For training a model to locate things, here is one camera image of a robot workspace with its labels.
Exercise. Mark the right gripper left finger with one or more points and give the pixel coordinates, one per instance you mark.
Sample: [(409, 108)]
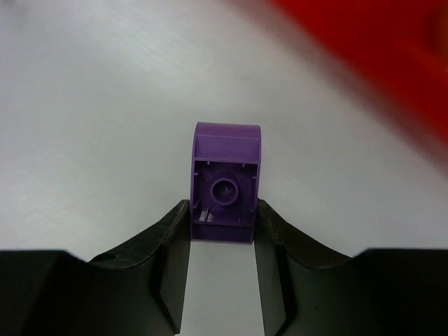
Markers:
[(136, 288)]

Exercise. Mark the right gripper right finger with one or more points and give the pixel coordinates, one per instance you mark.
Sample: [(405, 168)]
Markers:
[(307, 288)]

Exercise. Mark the purple curved lego brick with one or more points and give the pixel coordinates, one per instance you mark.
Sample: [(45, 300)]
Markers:
[(225, 178)]

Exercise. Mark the red divided sorting bin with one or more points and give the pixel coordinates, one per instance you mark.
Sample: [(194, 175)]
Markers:
[(399, 47)]

